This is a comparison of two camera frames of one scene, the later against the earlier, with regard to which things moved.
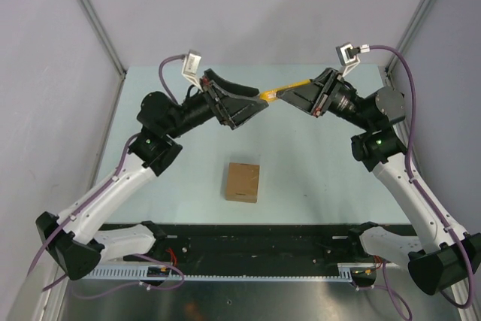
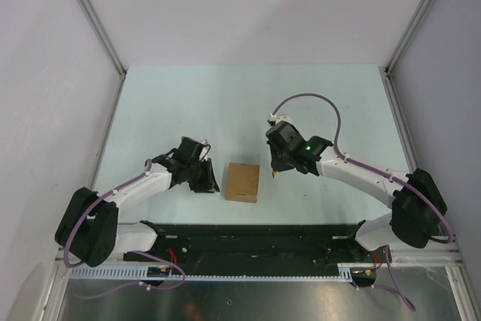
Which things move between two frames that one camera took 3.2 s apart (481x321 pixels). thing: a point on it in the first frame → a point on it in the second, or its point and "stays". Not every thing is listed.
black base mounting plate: (261, 249) stays
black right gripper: (310, 97) → (276, 165)
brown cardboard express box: (243, 182) stays
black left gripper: (233, 110) → (209, 184)
